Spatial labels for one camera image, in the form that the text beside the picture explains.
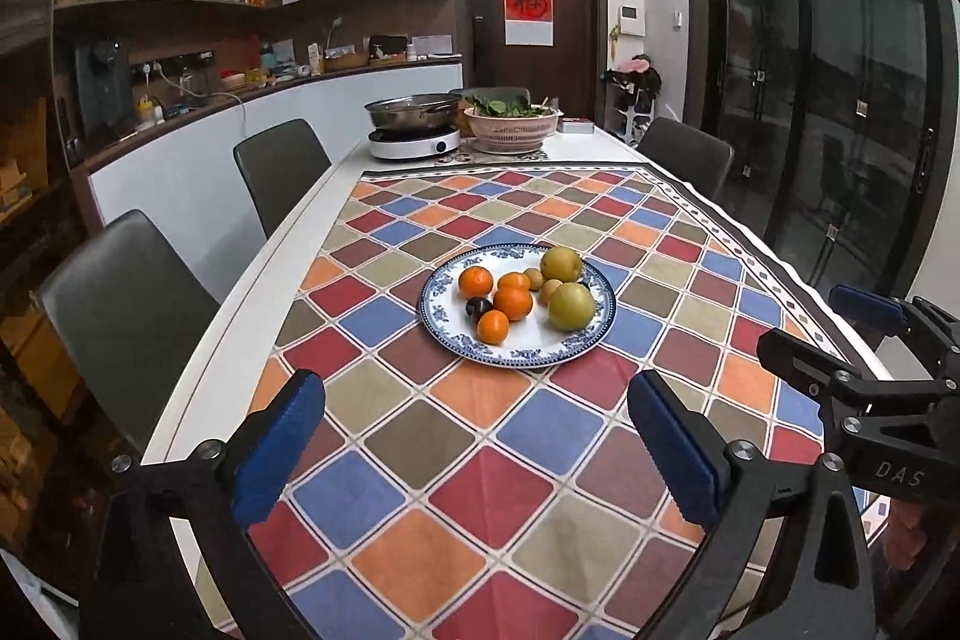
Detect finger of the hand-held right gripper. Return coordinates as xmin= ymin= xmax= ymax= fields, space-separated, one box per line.
xmin=757 ymin=328 xmax=872 ymax=417
xmin=829 ymin=284 xmax=960 ymax=372

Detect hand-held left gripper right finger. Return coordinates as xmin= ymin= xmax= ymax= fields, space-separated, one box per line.
xmin=627 ymin=370 xmax=878 ymax=640

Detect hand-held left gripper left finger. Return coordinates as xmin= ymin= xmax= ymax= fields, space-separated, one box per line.
xmin=90 ymin=368 xmax=327 ymax=640

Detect blue patterned white plate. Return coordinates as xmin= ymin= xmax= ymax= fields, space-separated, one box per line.
xmin=418 ymin=242 xmax=617 ymax=369

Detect large green pear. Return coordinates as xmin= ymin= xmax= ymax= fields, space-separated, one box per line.
xmin=547 ymin=282 xmax=597 ymax=332

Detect large orange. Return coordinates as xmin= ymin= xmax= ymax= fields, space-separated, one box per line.
xmin=494 ymin=286 xmax=534 ymax=321

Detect person's right hand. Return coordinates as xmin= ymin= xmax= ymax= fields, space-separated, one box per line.
xmin=885 ymin=497 xmax=950 ymax=573

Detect colourful checkered tablecloth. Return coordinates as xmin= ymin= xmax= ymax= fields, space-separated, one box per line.
xmin=225 ymin=160 xmax=893 ymax=640

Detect grey dining chair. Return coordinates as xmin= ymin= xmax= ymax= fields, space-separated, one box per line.
xmin=636 ymin=117 xmax=734 ymax=202
xmin=39 ymin=209 xmax=222 ymax=453
xmin=232 ymin=119 xmax=332 ymax=240
xmin=448 ymin=86 xmax=532 ymax=109

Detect yellow pear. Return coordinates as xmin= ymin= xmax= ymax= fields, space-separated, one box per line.
xmin=540 ymin=245 xmax=584 ymax=283

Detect dark glass sliding doors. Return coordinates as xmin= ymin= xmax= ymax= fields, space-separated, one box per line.
xmin=682 ymin=0 xmax=953 ymax=311

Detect round orange tangerine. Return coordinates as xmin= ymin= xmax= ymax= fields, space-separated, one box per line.
xmin=458 ymin=266 xmax=494 ymax=301

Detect white lower cabinet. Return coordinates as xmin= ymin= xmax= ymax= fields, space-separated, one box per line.
xmin=86 ymin=59 xmax=466 ymax=304

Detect pink plush toy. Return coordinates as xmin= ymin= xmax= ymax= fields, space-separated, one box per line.
xmin=604 ymin=53 xmax=663 ymax=94

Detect white induction cooker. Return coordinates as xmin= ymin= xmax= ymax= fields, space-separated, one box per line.
xmin=367 ymin=126 xmax=462 ymax=161

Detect pink plastic basket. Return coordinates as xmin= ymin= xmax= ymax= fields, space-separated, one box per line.
xmin=463 ymin=104 xmax=563 ymax=154

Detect steel cooking pot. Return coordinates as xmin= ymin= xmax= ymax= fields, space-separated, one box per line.
xmin=364 ymin=93 xmax=464 ymax=131

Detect green leafy vegetables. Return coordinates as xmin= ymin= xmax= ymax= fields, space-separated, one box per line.
xmin=465 ymin=94 xmax=556 ymax=118

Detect black countertop appliance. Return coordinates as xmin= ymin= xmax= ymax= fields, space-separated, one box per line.
xmin=73 ymin=38 xmax=137 ymax=142

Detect red and white door poster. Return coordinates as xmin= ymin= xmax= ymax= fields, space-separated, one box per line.
xmin=504 ymin=0 xmax=554 ymax=46

